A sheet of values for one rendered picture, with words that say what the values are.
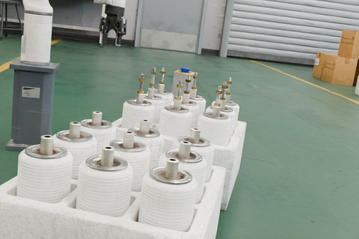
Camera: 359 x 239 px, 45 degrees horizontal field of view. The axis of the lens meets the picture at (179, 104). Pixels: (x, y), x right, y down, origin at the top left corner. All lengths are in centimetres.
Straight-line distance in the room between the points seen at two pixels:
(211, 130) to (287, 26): 572
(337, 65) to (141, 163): 430
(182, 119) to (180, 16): 533
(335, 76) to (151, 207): 443
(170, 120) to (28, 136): 56
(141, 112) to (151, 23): 525
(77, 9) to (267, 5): 279
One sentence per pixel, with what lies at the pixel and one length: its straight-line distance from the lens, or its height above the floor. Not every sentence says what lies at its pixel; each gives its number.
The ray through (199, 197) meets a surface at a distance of 89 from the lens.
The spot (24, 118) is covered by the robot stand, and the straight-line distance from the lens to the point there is 160.
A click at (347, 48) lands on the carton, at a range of 521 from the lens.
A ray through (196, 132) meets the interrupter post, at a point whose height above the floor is 28.
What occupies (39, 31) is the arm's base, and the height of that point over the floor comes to 42.
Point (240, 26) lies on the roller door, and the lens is 668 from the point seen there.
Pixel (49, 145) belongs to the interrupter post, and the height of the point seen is 27.
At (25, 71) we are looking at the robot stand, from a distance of 157.
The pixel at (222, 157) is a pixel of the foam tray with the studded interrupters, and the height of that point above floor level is 15.
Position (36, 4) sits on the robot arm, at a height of 50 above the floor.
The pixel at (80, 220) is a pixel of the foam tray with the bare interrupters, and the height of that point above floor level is 18.
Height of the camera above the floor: 53
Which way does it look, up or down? 11 degrees down
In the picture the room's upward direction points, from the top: 7 degrees clockwise
